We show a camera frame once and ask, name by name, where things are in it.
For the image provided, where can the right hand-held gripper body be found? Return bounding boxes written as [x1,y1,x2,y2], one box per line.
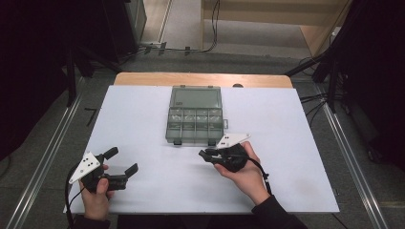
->
[206,133,251,174]

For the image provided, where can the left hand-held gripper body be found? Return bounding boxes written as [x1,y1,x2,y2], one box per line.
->
[68,151,130,194]

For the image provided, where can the grey transparent plastic compartment box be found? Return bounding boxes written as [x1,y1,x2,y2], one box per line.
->
[164,84,230,147]

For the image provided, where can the person's right hand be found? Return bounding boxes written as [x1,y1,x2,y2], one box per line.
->
[213,141,272,206]

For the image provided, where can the person's left hand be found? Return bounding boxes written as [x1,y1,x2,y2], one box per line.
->
[78,163,116,222]

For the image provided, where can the white table board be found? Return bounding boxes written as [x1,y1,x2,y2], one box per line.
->
[62,84,340,215]

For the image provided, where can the wooden table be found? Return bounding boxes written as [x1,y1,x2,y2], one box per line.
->
[113,72,294,90]

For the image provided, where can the black metal stand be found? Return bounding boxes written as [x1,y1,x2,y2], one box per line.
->
[285,18,354,114]
[65,44,123,108]

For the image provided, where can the dark curtain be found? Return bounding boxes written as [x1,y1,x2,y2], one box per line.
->
[333,0,405,171]
[0,0,106,161]

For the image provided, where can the dark cabinet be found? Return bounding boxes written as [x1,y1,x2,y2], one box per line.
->
[101,0,148,62]

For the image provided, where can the light wooden cabinet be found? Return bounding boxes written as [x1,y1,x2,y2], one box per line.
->
[200,0,354,57]

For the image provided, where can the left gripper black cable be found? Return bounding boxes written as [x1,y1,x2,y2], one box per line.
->
[64,163,87,229]

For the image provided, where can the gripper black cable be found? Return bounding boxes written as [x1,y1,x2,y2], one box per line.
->
[247,156,274,197]
[64,163,87,229]

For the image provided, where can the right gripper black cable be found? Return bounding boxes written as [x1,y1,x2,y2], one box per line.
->
[247,156,274,197]

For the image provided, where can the aluminium floor rail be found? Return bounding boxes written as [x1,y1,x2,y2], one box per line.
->
[319,94,390,229]
[4,75,85,229]

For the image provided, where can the black floor cables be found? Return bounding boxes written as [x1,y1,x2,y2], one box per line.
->
[299,92,336,126]

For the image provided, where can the black hanging cable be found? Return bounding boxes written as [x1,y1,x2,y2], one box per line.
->
[139,0,222,55]

